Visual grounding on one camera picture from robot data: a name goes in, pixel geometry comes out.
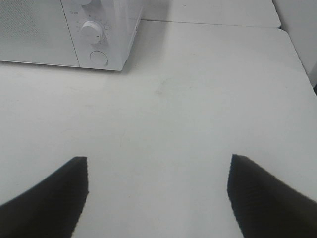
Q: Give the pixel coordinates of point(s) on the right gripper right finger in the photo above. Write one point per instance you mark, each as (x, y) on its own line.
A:
(266, 207)

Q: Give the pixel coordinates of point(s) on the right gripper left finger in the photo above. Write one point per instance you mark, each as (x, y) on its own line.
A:
(50, 209)

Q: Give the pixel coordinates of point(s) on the round white door button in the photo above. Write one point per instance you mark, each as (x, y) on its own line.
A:
(99, 58)

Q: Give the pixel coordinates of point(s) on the white microwave door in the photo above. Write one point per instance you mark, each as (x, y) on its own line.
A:
(35, 31)

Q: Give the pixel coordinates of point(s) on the white timer knob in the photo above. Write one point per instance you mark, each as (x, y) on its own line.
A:
(92, 32)

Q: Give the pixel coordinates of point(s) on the white microwave oven body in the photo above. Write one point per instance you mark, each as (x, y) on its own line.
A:
(119, 20)

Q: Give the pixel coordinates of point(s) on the upper white power knob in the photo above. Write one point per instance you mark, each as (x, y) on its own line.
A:
(83, 2)

